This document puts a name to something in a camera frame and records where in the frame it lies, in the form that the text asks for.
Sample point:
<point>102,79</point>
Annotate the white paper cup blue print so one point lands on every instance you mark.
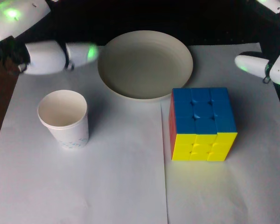
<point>70,133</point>

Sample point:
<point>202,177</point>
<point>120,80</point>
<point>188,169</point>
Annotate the beige round plate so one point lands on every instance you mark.
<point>144,67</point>

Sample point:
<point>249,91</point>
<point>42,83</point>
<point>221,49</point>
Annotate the white paper sheet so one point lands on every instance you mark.
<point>107,175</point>
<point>224,191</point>

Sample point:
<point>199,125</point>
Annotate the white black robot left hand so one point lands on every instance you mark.
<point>43,58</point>

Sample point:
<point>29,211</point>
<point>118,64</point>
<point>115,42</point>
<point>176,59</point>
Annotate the colourful puzzle cube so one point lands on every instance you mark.
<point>203,112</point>

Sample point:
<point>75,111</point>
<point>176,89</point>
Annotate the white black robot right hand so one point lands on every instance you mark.
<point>252,63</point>

